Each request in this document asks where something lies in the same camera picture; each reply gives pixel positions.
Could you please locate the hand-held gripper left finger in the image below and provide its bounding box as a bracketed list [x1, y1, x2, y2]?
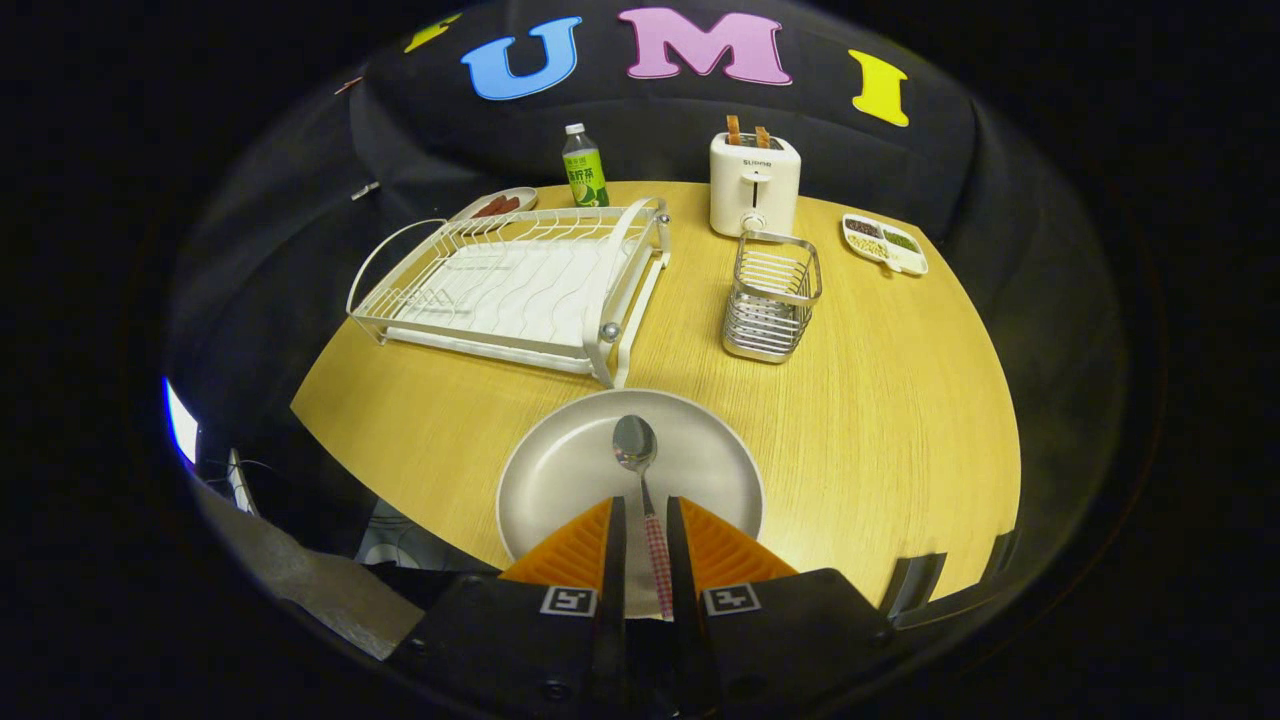
[388, 496, 628, 717]

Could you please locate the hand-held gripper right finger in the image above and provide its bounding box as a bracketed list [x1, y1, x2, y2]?
[666, 496, 896, 720]

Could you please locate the white round plate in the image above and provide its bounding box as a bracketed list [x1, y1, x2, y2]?
[497, 388, 766, 621]

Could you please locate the metal spoon with pink handle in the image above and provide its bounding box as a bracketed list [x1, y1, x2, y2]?
[612, 414, 676, 621]

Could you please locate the metal wire basket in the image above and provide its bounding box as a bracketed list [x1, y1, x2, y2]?
[722, 231, 823, 363]

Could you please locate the white wire dish rack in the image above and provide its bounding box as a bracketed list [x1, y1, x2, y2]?
[346, 197, 671, 389]

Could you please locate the white sectioned dish of beans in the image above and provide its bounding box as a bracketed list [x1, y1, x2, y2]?
[842, 213, 929, 277]

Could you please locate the small plate with meat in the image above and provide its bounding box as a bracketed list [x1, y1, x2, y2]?
[450, 186, 539, 223]

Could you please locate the grey sheet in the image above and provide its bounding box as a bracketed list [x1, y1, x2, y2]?
[190, 470, 426, 661]

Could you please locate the bright screen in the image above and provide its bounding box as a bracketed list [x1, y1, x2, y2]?
[163, 377, 201, 466]

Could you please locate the white toaster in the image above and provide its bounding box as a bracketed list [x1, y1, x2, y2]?
[709, 130, 802, 238]

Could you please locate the green label drink bottle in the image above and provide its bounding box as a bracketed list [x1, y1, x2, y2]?
[562, 123, 610, 209]

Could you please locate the black backdrop cloth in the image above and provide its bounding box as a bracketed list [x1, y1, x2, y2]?
[165, 0, 1131, 561]

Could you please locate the black table bracket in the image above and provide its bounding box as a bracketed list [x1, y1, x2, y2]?
[985, 528, 1023, 583]
[880, 552, 947, 627]

